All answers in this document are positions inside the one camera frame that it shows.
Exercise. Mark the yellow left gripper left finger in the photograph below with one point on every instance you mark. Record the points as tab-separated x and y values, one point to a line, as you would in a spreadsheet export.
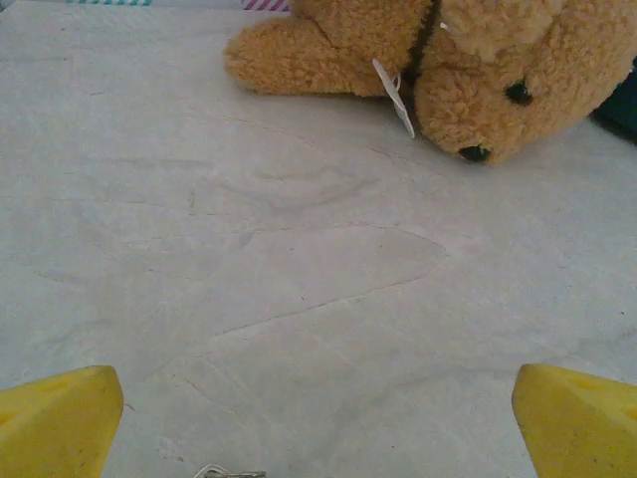
55	423

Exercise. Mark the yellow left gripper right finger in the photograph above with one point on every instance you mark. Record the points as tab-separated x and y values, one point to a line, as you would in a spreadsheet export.
582	428

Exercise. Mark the dark teal alarm clock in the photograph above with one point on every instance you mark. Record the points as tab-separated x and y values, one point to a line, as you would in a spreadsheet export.
619	112

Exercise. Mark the tan plush teddy bear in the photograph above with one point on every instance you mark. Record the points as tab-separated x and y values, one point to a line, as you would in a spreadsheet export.
473	65

